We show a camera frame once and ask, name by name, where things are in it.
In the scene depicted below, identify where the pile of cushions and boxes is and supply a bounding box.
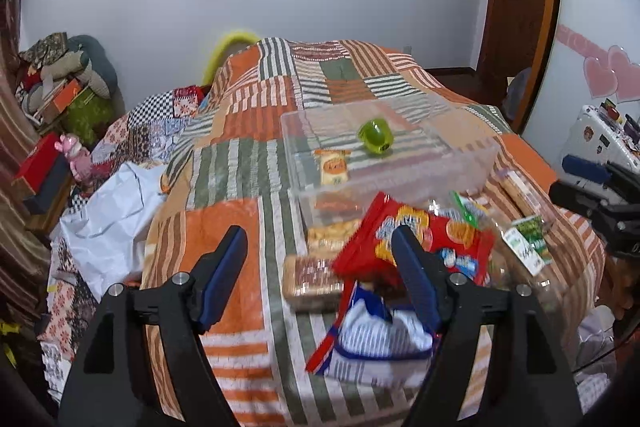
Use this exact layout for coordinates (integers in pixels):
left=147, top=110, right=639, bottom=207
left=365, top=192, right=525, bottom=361
left=30, top=36, right=119, bottom=98

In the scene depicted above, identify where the brown biscuit pack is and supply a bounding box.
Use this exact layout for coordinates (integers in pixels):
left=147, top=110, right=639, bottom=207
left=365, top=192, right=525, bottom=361
left=282, top=255, right=346, bottom=312

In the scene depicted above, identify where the pink heart wall sticker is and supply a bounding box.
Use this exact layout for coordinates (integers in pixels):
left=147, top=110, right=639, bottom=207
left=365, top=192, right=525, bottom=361
left=582, top=44, right=640, bottom=105

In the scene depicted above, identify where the green jelly cup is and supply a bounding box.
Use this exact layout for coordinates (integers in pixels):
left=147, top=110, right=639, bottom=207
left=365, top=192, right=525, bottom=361
left=356, top=118, right=393, bottom=156

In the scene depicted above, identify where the grey chair back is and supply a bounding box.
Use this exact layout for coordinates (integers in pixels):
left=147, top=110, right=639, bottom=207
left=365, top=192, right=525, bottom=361
left=504, top=67, right=532, bottom=124

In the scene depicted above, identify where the white machine with stickers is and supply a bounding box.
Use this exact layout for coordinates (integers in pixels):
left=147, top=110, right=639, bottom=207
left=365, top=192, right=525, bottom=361
left=560, top=103, right=640, bottom=174

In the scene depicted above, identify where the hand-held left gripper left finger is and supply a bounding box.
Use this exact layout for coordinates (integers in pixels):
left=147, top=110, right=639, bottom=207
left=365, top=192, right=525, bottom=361
left=59, top=225, right=249, bottom=427

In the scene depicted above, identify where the long wafer packet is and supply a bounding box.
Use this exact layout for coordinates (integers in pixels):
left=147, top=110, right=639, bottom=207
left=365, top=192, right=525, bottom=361
left=492, top=169, right=543, bottom=218

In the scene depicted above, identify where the green label snack pack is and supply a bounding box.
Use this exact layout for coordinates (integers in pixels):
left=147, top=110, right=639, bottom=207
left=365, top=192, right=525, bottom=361
left=492, top=213, right=566, bottom=308

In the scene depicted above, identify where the pink toy figure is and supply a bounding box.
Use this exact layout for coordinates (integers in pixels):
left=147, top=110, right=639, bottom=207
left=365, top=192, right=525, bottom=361
left=55, top=133, right=94, bottom=184

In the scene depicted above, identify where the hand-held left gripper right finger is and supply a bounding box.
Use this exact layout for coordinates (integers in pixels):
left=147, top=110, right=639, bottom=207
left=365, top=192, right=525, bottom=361
left=391, top=227, right=583, bottom=427

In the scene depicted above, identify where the patterned fabric bundle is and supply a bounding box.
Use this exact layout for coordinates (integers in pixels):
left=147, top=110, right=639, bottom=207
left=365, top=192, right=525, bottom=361
left=20, top=33, right=68, bottom=64

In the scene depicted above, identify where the green box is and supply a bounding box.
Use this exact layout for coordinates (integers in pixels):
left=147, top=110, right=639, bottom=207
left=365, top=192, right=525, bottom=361
left=62, top=89, right=116, bottom=146

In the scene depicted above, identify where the yellow hoop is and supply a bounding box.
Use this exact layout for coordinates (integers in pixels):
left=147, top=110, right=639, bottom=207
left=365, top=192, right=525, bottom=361
left=201, top=31, right=261, bottom=86

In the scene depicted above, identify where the blue white striped packet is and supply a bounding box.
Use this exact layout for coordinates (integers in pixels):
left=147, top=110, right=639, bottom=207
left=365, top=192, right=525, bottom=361
left=305, top=282, right=435, bottom=383

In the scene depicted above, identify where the striped patchwork blanket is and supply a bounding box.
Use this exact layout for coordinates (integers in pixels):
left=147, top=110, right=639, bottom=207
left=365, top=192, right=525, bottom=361
left=142, top=38, right=608, bottom=427

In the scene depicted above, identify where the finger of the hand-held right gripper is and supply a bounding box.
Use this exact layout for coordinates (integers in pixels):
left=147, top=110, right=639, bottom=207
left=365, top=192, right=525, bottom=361
left=549, top=179, right=640, bottom=228
left=562, top=154, right=640, bottom=195

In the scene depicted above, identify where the clear bag of biscuits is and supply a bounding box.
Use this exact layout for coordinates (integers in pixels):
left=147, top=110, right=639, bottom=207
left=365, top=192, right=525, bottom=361
left=306, top=218, right=363, bottom=255

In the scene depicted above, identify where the pink ribbon wall sticker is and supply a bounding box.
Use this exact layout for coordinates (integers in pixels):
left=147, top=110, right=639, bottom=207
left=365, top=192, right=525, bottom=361
left=556, top=24, right=603, bottom=60

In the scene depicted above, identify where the striped curtain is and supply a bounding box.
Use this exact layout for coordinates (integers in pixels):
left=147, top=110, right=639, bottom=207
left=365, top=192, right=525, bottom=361
left=0, top=0, right=53, bottom=318

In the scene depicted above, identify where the small orange snack packet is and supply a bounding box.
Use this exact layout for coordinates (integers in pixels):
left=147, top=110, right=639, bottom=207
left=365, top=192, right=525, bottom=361
left=314, top=148, right=352, bottom=186

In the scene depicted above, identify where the clear plastic container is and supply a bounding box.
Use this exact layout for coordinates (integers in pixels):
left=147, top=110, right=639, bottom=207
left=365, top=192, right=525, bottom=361
left=280, top=99, right=501, bottom=253

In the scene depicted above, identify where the red box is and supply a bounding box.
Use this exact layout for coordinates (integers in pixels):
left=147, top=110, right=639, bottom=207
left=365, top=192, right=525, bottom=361
left=12, top=134, right=63, bottom=195

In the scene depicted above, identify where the red snack bag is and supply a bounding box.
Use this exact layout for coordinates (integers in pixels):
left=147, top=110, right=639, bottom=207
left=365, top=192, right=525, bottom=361
left=331, top=192, right=496, bottom=288

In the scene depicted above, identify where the orange box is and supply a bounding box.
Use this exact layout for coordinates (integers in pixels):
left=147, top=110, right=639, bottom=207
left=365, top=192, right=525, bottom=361
left=35, top=79, right=83, bottom=120

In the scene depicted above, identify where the white plastic bag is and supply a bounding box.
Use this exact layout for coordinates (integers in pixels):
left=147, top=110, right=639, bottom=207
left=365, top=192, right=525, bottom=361
left=60, top=162, right=168, bottom=303

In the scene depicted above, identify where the checkered patchwork quilt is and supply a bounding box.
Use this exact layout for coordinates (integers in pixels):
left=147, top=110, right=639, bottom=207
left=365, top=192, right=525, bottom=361
left=40, top=86, right=207, bottom=408

